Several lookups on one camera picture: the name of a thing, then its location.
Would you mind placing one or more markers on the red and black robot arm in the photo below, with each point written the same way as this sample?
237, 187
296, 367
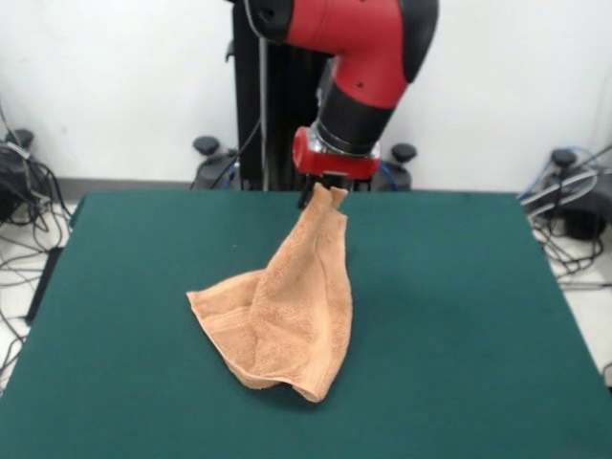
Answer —
363, 48

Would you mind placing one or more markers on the dark green table cloth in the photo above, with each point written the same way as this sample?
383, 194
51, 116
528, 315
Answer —
143, 382

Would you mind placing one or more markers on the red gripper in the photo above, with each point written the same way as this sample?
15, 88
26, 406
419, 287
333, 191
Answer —
334, 165

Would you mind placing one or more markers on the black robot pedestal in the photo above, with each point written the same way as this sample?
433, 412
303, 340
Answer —
282, 119

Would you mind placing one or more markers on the dark grey stand base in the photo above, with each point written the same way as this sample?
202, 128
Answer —
581, 210
12, 186

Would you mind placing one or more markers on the tan terry towel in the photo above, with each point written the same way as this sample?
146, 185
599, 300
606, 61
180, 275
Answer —
296, 311

